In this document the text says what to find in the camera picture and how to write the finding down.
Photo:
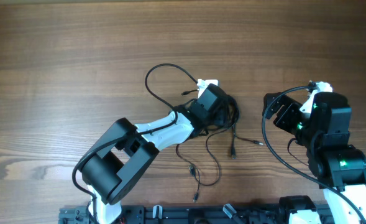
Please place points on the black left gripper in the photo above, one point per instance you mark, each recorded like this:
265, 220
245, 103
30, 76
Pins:
221, 114

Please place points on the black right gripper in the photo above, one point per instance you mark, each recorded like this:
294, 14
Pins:
290, 107

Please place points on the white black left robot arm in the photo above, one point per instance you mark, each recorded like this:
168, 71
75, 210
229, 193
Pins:
119, 158

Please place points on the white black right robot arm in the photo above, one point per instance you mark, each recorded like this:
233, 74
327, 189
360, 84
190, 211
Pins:
321, 125

